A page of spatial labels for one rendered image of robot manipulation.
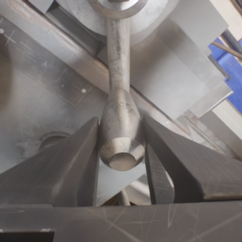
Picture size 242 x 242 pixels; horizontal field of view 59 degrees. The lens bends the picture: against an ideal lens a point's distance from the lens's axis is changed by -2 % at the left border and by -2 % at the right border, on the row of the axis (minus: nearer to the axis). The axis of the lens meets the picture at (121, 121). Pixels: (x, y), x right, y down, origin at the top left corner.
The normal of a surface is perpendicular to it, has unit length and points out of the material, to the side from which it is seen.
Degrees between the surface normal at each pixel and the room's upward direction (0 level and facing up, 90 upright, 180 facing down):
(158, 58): 90
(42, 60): 90
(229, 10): 90
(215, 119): 90
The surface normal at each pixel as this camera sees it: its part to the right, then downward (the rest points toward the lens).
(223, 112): 0.56, -0.17
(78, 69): 0.03, 0.57
